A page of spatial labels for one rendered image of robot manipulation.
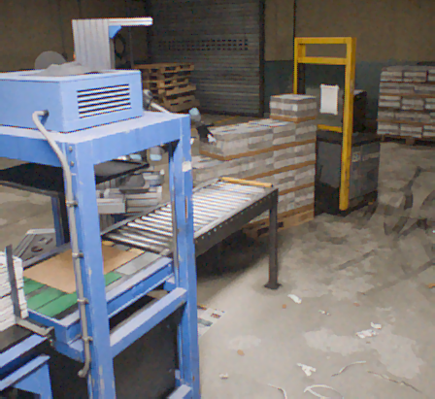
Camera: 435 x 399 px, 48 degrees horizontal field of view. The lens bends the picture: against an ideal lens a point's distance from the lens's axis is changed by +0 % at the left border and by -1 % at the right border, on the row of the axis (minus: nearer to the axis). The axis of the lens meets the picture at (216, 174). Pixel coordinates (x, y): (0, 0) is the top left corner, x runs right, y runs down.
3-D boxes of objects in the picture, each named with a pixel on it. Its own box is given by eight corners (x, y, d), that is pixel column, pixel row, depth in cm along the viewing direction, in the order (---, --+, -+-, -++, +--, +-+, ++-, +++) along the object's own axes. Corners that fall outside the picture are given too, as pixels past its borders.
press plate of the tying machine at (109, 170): (71, 156, 263) (70, 150, 262) (150, 168, 234) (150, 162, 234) (-24, 182, 219) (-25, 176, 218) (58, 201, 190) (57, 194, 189)
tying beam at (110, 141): (52, 121, 274) (50, 103, 272) (190, 136, 225) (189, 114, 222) (-69, 145, 220) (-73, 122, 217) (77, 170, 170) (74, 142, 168)
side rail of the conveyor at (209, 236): (272, 202, 368) (272, 186, 365) (279, 203, 365) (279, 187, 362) (159, 274, 260) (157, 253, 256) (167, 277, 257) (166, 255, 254)
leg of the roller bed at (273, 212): (271, 282, 386) (271, 202, 368) (277, 284, 383) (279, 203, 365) (267, 286, 382) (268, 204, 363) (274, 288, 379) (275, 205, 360)
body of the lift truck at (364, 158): (301, 199, 581) (302, 133, 560) (331, 189, 613) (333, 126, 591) (349, 215, 528) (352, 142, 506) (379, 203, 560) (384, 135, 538)
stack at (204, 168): (178, 245, 462) (174, 159, 440) (268, 216, 530) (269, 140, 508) (202, 258, 433) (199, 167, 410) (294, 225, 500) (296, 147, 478)
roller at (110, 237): (109, 238, 290) (108, 230, 289) (172, 255, 266) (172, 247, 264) (103, 241, 286) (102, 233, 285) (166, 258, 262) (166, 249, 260)
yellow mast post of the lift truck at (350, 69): (336, 208, 522) (344, 37, 474) (341, 206, 527) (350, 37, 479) (343, 210, 515) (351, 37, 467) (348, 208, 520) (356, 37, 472)
